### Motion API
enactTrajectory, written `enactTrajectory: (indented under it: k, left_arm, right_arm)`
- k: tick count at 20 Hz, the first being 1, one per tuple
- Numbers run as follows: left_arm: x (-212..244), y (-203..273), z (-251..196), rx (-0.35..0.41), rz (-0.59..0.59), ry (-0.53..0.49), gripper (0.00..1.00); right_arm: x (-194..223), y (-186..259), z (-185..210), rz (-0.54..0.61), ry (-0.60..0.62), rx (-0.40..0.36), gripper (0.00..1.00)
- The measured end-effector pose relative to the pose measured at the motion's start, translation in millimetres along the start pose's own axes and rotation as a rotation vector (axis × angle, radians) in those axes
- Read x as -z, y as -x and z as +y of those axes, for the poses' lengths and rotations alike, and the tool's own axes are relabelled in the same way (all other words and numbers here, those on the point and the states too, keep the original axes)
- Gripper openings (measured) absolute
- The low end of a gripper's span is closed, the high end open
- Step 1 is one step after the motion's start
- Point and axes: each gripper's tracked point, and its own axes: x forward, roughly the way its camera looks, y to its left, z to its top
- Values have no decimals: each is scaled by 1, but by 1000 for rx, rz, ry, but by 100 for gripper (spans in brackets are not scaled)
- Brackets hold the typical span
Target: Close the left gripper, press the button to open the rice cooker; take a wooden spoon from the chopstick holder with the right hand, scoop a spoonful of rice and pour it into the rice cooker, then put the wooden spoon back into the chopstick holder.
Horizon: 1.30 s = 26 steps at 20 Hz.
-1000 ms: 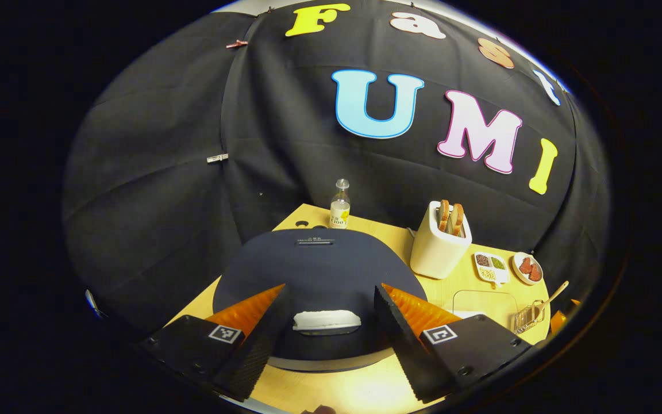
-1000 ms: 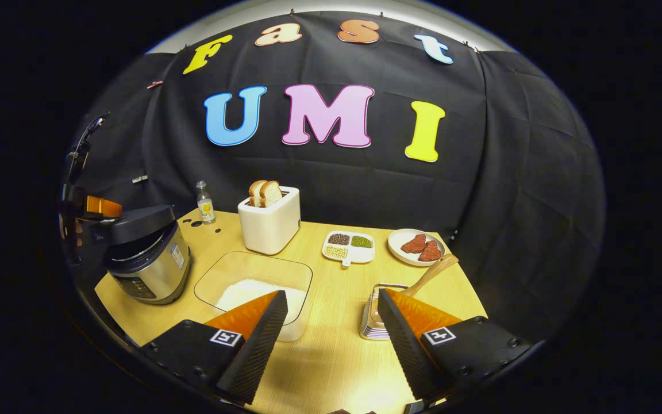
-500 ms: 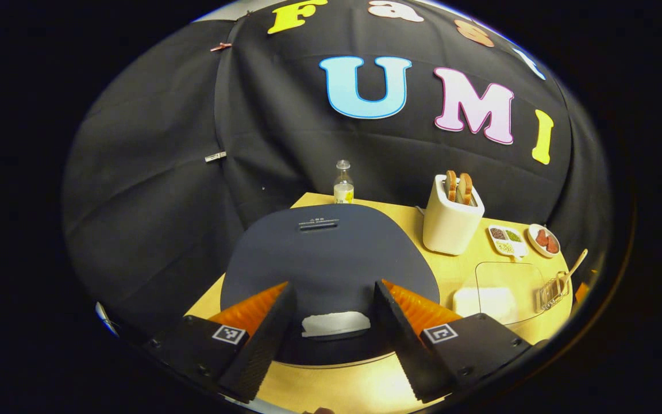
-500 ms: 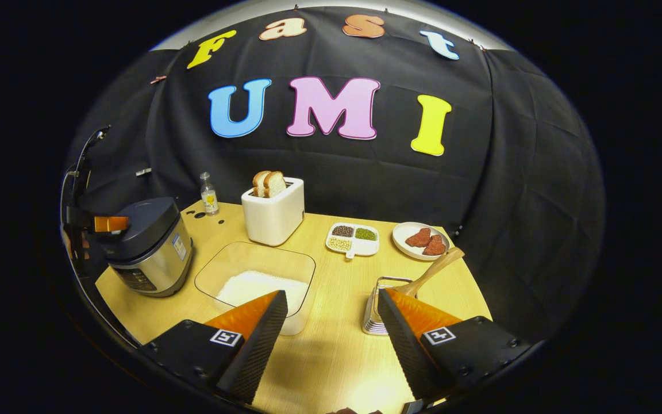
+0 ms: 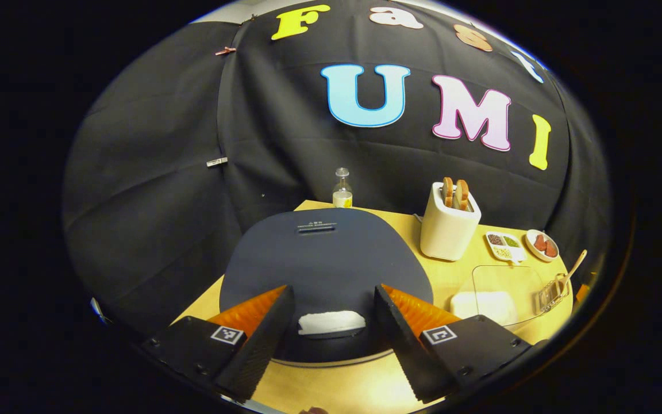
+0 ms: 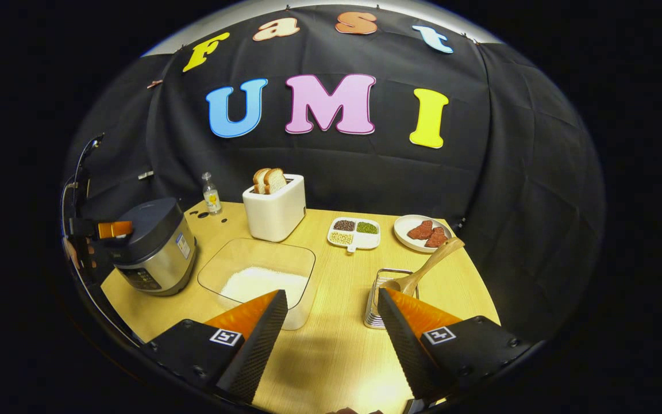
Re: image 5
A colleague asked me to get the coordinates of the wooden spoon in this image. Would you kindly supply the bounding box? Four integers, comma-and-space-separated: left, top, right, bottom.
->
555, 250, 588, 294

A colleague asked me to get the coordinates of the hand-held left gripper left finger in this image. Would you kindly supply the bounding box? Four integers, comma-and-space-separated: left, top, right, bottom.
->
140, 285, 296, 403

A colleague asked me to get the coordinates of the small glass bottle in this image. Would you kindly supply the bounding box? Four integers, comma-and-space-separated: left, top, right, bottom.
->
332, 167, 353, 209

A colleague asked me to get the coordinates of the metal wire chopstick holder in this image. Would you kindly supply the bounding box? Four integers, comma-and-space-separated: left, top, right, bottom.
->
538, 273, 570, 314

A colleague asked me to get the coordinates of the black backdrop cloth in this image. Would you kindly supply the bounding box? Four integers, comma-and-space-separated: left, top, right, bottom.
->
62, 0, 613, 334

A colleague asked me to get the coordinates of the round white plate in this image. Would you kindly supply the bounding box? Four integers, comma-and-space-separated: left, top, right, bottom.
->
525, 229, 560, 263

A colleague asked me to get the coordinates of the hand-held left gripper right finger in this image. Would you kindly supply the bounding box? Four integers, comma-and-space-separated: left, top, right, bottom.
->
374, 283, 533, 403

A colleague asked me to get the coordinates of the white toaster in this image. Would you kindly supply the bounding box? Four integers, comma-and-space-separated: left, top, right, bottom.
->
420, 181, 482, 262

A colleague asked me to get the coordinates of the white divided bean dish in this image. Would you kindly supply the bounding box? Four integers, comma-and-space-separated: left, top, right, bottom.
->
485, 231, 526, 264

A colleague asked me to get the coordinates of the clear plastic rice container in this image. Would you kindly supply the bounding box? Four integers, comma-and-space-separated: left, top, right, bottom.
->
451, 264, 547, 328

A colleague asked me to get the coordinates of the dark blue rice cooker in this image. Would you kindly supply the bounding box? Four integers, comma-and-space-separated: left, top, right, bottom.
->
219, 207, 434, 369

